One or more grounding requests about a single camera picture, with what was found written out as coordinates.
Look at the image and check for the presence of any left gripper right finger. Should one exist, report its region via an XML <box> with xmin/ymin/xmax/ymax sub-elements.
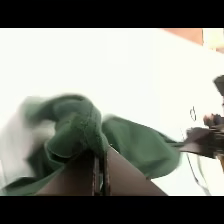
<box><xmin>101</xmin><ymin>145</ymin><xmax>168</xmax><ymax>197</ymax></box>

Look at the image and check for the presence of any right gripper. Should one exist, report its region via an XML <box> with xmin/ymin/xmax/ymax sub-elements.
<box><xmin>179</xmin><ymin>113</ymin><xmax>224</xmax><ymax>162</ymax></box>

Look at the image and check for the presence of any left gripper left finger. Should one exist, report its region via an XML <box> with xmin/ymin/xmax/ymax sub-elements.
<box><xmin>35</xmin><ymin>150</ymin><xmax>100</xmax><ymax>197</ymax></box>

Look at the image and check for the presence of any green T-shirt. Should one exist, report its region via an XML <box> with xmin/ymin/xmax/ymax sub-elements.
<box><xmin>0</xmin><ymin>93</ymin><xmax>185</xmax><ymax>197</ymax></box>

